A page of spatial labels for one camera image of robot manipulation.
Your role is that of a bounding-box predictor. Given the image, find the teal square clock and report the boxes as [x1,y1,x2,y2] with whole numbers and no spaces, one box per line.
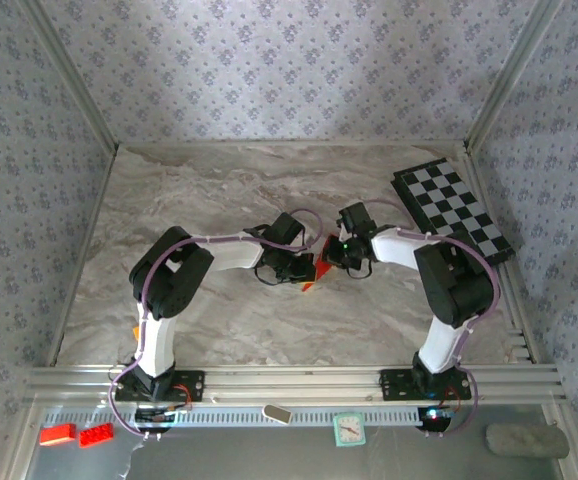
[332,411,366,448]

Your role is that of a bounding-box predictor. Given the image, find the black and grey chessboard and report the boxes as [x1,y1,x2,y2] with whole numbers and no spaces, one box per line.
[391,157,516,269]

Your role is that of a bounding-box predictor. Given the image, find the small grey white block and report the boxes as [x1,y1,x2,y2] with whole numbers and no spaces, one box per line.
[261,403,293,426]

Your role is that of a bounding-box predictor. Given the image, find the grey metal shelf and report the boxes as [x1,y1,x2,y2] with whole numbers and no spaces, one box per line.
[11,404,578,480]

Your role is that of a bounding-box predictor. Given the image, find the studded red toy brick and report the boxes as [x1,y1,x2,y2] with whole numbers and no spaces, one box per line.
[77,422,116,449]

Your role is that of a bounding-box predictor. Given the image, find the grey stone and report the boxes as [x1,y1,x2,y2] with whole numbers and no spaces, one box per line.
[484,422,570,460]

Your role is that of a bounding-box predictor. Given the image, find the smooth red toy brick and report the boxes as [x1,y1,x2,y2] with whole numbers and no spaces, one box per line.
[38,423,78,447]

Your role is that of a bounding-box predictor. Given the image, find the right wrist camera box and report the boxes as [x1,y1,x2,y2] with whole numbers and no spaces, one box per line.
[337,201,374,235]

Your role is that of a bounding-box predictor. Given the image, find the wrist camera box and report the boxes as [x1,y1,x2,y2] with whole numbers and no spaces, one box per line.
[337,201,374,235]
[267,212,306,247]

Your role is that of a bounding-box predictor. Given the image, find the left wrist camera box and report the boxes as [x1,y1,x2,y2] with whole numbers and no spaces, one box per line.
[267,212,306,247]

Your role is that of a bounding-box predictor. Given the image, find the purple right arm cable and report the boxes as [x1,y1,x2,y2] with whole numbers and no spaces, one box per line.
[363,198,501,442]

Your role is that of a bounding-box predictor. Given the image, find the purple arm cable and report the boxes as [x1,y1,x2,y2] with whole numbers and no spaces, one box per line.
[108,208,325,442]
[363,198,501,442]

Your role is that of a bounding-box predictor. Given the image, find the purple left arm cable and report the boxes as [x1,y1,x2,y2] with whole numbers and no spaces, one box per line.
[108,208,325,442]

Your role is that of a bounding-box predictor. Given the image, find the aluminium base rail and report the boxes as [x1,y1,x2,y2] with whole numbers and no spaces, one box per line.
[24,364,568,406]

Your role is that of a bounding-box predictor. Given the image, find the slotted grey cable duct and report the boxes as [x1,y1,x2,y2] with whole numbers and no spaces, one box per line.
[43,404,470,429]

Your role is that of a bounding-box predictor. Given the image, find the aluminium side rail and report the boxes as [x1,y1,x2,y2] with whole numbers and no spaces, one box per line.
[458,144,540,365]
[48,144,120,366]

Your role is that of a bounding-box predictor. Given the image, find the aluminium frame post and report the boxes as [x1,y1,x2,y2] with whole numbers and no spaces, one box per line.
[18,0,121,154]
[462,0,566,154]

